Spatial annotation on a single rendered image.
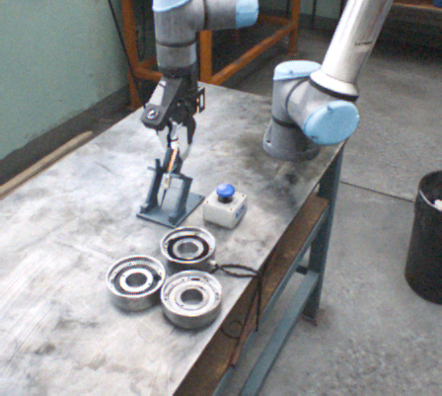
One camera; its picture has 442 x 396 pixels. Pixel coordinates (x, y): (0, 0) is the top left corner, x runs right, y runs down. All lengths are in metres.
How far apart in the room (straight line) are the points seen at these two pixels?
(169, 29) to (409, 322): 1.48
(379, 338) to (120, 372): 1.30
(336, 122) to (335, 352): 1.00
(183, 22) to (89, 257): 0.48
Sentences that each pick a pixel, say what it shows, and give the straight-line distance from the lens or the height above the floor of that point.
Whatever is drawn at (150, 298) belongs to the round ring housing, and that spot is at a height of 0.83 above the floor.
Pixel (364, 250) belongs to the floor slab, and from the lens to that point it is 2.34.
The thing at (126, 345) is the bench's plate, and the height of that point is 0.80.
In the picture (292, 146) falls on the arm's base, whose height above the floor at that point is 0.84.
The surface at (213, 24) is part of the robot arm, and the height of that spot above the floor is 1.20.
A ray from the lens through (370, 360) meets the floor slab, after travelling 1.95.
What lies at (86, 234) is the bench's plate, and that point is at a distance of 1.12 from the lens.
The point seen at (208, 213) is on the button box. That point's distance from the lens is 1.11.
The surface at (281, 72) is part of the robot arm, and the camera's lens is 1.26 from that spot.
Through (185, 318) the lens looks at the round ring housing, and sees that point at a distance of 0.89.
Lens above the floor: 1.50
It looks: 33 degrees down
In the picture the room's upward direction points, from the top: 1 degrees clockwise
